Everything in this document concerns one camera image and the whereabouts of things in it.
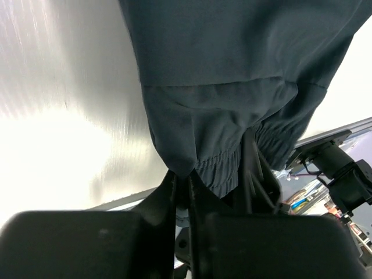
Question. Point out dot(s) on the navy blue shorts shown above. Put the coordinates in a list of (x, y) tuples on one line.
[(211, 70)]

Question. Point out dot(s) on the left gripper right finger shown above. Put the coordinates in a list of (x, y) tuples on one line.
[(225, 244)]

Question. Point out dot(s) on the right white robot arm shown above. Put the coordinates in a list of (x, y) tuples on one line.
[(350, 181)]

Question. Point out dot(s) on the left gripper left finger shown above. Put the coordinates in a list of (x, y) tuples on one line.
[(138, 243)]

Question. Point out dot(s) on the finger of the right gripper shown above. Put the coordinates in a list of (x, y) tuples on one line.
[(258, 190)]

